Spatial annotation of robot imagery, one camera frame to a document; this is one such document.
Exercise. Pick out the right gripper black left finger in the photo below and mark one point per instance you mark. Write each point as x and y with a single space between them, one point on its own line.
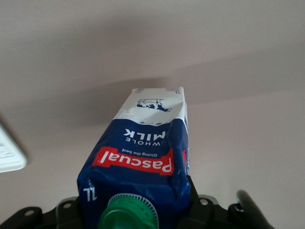
70 214

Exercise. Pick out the blue white milk carton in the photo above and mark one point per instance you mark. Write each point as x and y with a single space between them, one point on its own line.
133 133

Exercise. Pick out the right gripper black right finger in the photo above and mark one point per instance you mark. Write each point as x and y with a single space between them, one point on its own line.
202 214

